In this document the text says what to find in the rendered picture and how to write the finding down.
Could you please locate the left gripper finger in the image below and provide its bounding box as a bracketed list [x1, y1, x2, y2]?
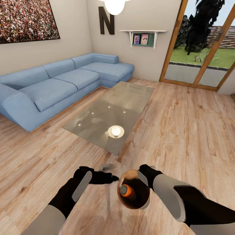
[112, 175, 119, 182]

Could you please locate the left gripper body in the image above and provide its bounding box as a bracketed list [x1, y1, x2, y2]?
[96, 171, 112, 184]

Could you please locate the can of soda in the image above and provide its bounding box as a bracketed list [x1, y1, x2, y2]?
[120, 185, 135, 199]
[130, 191, 141, 204]

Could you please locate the trash can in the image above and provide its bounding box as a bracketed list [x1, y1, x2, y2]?
[117, 170, 150, 210]

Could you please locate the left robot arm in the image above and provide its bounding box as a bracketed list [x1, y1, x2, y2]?
[20, 163, 119, 235]

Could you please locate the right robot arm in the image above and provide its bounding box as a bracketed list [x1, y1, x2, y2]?
[137, 164, 235, 235]

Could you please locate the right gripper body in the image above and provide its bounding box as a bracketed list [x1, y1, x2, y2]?
[140, 180, 147, 188]

